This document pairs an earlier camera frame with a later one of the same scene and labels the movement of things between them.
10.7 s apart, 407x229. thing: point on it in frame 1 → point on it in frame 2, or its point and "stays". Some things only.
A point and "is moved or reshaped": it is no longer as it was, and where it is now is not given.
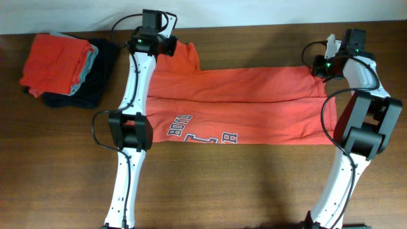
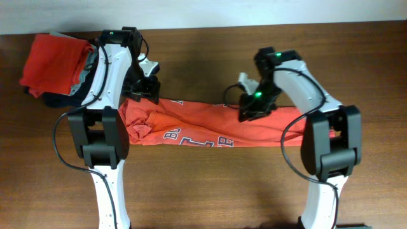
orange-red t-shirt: (280, 105) is moved or reshaped
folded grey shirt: (90, 62) stays
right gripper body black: (324, 68) → (263, 100)
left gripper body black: (167, 44) → (140, 86)
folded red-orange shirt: (55, 64) stays
